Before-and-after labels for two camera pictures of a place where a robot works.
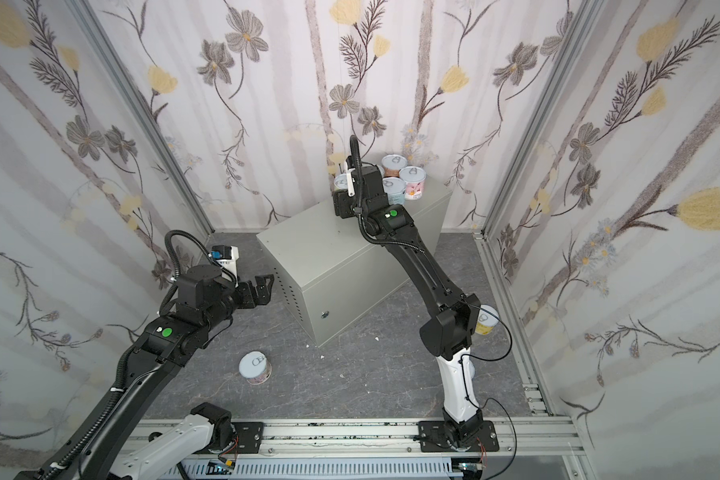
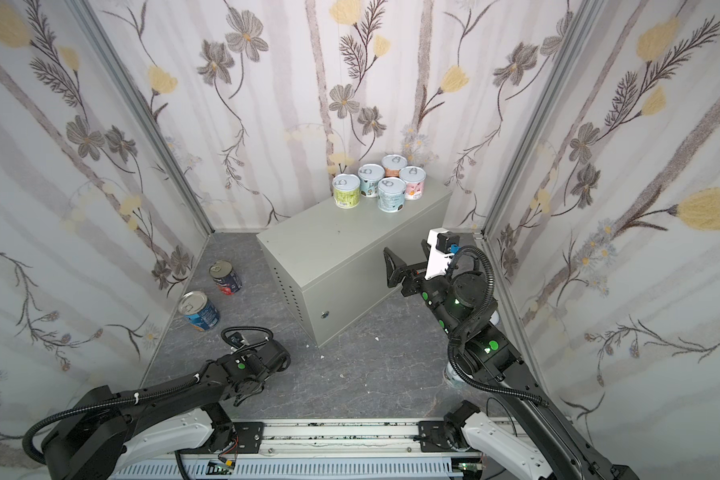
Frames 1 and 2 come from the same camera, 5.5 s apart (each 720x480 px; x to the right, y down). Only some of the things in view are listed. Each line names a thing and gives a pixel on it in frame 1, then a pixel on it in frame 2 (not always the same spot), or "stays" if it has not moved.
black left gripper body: x=250 y=291 → x=250 y=390
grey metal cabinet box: x=334 y=277 stays
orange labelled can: x=392 y=163 stays
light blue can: x=395 y=187 stays
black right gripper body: x=345 y=202 → x=409 y=282
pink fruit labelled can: x=414 y=179 stays
